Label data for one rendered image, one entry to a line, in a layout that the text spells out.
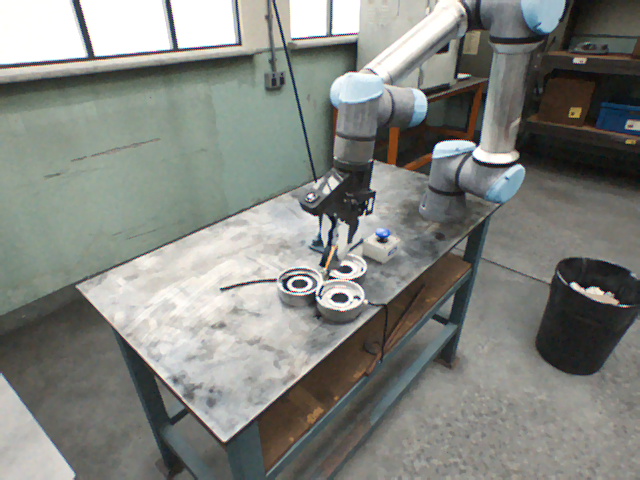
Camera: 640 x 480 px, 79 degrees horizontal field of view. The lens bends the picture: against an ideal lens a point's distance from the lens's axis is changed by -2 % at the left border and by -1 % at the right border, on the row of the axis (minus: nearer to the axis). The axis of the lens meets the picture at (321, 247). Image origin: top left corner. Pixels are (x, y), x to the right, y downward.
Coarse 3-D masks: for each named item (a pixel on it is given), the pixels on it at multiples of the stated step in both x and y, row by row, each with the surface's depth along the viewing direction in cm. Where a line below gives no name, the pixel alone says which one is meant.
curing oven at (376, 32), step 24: (360, 0) 275; (384, 0) 264; (408, 0) 253; (432, 0) 245; (360, 24) 283; (384, 24) 270; (408, 24) 260; (360, 48) 290; (384, 48) 278; (456, 48) 286; (432, 72) 273; (456, 72) 306
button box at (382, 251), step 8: (368, 240) 105; (376, 240) 104; (384, 240) 104; (392, 240) 105; (368, 248) 104; (376, 248) 103; (384, 248) 101; (392, 248) 103; (368, 256) 106; (376, 256) 104; (384, 256) 102; (392, 256) 105
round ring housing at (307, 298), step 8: (288, 272) 95; (296, 272) 95; (304, 272) 95; (312, 272) 95; (280, 280) 92; (296, 280) 93; (304, 280) 93; (320, 280) 92; (280, 288) 88; (296, 288) 94; (304, 288) 90; (280, 296) 89; (288, 296) 87; (296, 296) 87; (304, 296) 87; (312, 296) 88; (296, 304) 89; (304, 304) 89
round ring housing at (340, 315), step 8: (336, 280) 91; (344, 280) 91; (328, 288) 90; (352, 288) 90; (360, 288) 88; (320, 296) 88; (328, 296) 87; (336, 296) 89; (344, 296) 89; (320, 304) 84; (336, 304) 85; (344, 304) 85; (360, 304) 84; (320, 312) 87; (328, 312) 83; (336, 312) 83; (344, 312) 82; (352, 312) 83; (336, 320) 85; (344, 320) 85
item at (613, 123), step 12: (612, 96) 343; (612, 108) 321; (624, 108) 315; (636, 108) 310; (600, 120) 330; (612, 120) 325; (624, 120) 319; (636, 120) 314; (624, 132) 322; (636, 132) 317
